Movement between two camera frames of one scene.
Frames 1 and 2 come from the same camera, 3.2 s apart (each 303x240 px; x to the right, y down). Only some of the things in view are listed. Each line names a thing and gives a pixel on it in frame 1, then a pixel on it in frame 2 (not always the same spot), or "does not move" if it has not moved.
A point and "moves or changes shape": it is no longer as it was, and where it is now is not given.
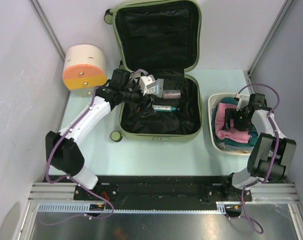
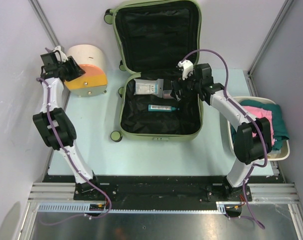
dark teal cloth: [253, 135] moves or changes shape
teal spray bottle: [165, 108] does not move
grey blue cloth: [213, 114] moves or changes shape
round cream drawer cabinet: [84, 69] does not move
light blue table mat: [106, 152] does not move
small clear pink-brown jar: [171, 94] does not move
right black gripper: [231, 113] -> [176, 86]
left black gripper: [147, 108] -> [77, 71]
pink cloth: [232, 134] moves or changes shape
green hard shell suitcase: [163, 39] does not move
